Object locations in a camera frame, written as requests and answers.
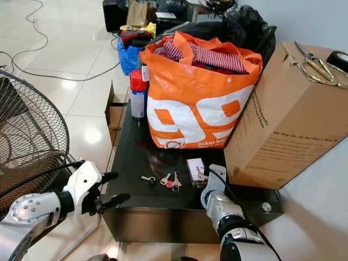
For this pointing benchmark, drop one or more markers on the key bunch with red tag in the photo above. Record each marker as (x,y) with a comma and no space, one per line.
(171,181)

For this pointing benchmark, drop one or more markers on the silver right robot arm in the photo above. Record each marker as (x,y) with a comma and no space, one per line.
(242,234)

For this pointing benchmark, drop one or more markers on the single silver key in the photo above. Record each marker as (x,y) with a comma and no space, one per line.
(147,178)

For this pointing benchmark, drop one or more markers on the black glass low table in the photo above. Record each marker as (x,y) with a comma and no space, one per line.
(157,209)

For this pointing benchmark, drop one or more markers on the small open cardboard box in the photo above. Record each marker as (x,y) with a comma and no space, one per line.
(115,114)

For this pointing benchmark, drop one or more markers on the spray can with red cap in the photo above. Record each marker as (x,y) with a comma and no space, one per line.
(137,95)

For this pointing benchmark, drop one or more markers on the small white box with key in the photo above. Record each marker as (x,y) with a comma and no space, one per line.
(196,171)

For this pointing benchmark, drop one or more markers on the metal grille floor fan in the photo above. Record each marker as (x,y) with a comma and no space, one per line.
(27,136)

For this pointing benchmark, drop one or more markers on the orange and white shopping bag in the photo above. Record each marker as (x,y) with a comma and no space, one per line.
(196,109)

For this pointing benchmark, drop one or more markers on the blue bag of clothes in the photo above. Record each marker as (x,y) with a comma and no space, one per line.
(128,54)

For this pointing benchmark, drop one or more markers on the red striped cloth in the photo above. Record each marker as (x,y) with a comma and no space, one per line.
(217,57)

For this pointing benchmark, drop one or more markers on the black speaker box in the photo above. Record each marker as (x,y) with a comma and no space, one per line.
(113,15)

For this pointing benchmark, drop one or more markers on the brown paper bag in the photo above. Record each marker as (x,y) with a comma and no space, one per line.
(140,13)

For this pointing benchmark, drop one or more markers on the large brown cardboard box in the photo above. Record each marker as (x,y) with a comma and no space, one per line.
(288,125)

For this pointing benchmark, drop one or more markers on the black plastic rubbish bag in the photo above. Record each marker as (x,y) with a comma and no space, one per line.
(247,27)

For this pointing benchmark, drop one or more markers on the black tape roll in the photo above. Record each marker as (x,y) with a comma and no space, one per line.
(338,60)

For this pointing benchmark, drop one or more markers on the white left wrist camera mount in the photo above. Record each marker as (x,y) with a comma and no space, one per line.
(84,176)

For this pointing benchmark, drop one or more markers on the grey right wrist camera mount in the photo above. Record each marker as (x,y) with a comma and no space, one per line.
(215,179)

